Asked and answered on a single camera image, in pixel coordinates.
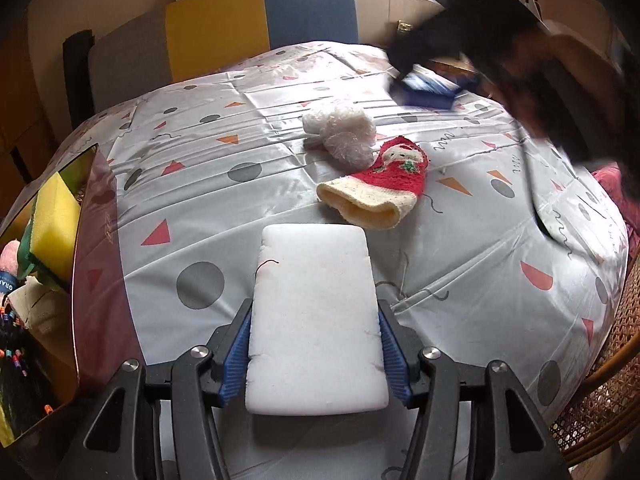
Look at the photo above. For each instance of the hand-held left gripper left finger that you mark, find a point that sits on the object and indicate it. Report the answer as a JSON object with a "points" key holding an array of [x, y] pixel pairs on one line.
{"points": [[235, 360]]}

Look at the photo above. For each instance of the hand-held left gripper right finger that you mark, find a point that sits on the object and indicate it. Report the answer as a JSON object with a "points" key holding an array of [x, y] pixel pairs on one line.
{"points": [[395, 360]]}

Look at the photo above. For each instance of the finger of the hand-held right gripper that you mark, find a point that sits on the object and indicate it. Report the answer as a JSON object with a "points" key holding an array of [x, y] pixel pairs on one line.
{"points": [[404, 67]]}

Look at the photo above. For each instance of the blue tissue pack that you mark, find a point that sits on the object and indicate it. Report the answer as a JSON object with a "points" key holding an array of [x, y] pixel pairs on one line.
{"points": [[430, 97]]}

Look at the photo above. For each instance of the white foam sponge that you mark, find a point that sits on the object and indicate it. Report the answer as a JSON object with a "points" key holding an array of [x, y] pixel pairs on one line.
{"points": [[315, 320]]}

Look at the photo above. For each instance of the red christmas sock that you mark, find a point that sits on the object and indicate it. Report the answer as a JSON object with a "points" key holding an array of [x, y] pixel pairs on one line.
{"points": [[395, 180]]}

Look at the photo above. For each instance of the dark red box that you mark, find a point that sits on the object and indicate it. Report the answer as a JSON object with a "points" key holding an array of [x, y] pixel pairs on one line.
{"points": [[100, 260]]}

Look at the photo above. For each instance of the beige mesh cloth roll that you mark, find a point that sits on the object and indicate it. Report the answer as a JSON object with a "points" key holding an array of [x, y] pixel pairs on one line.
{"points": [[35, 305]]}

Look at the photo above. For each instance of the black braid with coloured beads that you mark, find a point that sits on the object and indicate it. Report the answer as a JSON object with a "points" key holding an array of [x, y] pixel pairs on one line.
{"points": [[20, 385]]}

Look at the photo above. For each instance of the pink towel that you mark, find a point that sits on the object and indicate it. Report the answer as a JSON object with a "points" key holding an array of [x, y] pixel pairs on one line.
{"points": [[7, 260]]}

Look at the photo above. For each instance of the person's right forearm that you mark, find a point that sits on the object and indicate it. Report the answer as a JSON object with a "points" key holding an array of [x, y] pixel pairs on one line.
{"points": [[565, 75]]}

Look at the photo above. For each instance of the clear plastic bag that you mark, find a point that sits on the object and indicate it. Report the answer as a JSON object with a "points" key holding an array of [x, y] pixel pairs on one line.
{"points": [[345, 135]]}

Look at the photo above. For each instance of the grey patterned tablecloth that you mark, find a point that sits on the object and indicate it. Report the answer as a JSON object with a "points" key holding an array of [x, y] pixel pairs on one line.
{"points": [[250, 125]]}

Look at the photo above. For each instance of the grey yellow blue chair back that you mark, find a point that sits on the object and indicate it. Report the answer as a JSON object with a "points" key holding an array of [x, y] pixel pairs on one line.
{"points": [[225, 30]]}

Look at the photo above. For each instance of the wicker chair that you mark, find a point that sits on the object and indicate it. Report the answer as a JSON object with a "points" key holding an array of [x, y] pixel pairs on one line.
{"points": [[600, 400]]}

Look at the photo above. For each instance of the red cloth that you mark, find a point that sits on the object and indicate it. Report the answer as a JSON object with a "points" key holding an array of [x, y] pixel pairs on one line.
{"points": [[620, 185]]}

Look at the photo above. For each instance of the yellow sponge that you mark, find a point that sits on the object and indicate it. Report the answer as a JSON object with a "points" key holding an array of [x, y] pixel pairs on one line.
{"points": [[55, 220]]}

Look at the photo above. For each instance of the wooden cabinet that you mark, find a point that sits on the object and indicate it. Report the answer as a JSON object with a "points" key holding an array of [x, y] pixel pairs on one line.
{"points": [[20, 100]]}

